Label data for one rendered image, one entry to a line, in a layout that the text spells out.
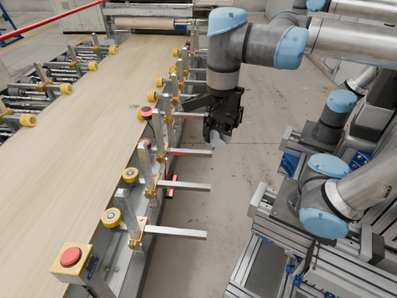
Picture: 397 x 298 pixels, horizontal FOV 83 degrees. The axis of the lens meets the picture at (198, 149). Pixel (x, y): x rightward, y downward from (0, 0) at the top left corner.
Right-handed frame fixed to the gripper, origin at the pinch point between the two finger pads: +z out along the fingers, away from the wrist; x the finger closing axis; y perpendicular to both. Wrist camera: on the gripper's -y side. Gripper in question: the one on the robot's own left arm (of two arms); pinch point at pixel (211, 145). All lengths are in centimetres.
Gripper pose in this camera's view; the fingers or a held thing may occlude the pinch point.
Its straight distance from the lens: 67.5
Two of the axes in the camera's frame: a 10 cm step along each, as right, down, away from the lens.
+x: 5.0, -5.7, 6.5
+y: 8.6, 3.3, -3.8
